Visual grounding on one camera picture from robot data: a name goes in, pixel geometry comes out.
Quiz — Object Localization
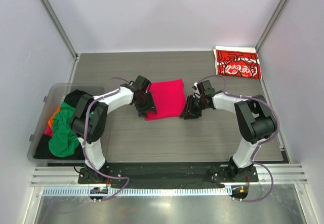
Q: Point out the folded red coca-cola t shirt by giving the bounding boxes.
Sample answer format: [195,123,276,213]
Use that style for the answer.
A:
[213,46,262,80]

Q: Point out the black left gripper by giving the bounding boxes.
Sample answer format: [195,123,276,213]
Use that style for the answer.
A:
[134,91,156,117]

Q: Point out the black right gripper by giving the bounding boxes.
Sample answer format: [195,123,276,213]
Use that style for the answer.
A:
[181,95,209,120]

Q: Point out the clear plastic bin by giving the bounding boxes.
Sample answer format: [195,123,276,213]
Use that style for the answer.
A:
[27,83,107,166]

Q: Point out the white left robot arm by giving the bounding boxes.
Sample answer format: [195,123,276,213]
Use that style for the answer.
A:
[69,76,157,183]

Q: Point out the orange t shirt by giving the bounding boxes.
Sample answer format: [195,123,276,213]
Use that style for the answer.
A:
[48,107,60,129]

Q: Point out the corner aluminium post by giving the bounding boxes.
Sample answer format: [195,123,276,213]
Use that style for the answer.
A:
[255,0,289,52]
[40,0,78,60]

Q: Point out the left corner aluminium post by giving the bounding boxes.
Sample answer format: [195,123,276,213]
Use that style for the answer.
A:
[40,0,78,60]

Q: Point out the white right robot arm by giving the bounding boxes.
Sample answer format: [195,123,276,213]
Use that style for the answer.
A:
[180,80,279,181]

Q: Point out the right corner aluminium post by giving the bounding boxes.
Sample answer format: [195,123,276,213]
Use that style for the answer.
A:
[255,0,289,52]

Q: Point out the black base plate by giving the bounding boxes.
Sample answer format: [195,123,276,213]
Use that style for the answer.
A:
[76,162,259,189]

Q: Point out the green t shirt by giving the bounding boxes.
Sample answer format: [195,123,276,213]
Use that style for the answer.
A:
[49,102,79,158]

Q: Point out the aluminium frame rail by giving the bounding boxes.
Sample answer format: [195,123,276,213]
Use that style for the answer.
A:
[30,165,82,186]

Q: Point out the slotted cable duct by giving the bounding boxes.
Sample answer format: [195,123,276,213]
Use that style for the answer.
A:
[42,186,232,197]

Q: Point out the pink t shirt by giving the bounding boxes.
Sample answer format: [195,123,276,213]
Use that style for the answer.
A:
[145,79,186,121]

